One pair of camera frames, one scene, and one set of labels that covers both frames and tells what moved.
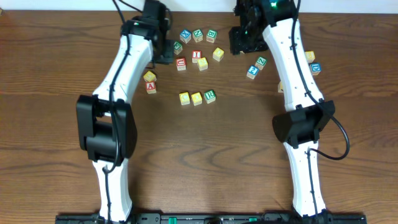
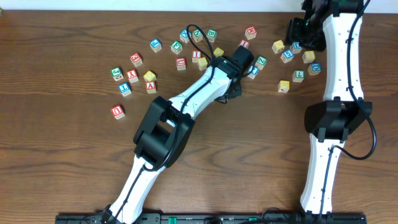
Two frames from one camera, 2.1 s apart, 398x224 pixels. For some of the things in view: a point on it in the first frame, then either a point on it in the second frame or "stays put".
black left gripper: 168,52 to 232,90
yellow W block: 280,86 stays put
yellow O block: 218,54 stays put
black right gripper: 241,42 to 292,34
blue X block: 185,36 stays put
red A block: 150,87 stays put
